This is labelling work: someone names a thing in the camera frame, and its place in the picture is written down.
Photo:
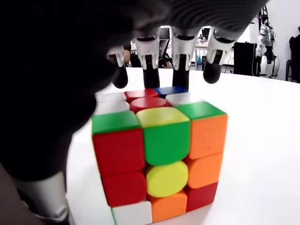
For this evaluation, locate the multicoloured Rubik's cube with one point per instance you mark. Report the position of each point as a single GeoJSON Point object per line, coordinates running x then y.
{"type": "Point", "coordinates": [164, 140]}

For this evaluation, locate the black equipment rack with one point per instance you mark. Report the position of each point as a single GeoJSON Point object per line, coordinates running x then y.
{"type": "Point", "coordinates": [294, 58]}

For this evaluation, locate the silver humanoid robot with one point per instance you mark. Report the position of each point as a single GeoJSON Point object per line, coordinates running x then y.
{"type": "Point", "coordinates": [267, 47]}

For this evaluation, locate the seated person black shirt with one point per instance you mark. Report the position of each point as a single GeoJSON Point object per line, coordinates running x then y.
{"type": "Point", "coordinates": [126, 57]}

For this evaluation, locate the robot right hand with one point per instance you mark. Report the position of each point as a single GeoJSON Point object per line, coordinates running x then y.
{"type": "Point", "coordinates": [47, 70]}

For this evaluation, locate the black cabinet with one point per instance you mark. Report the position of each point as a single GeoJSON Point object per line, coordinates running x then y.
{"type": "Point", "coordinates": [245, 58]}

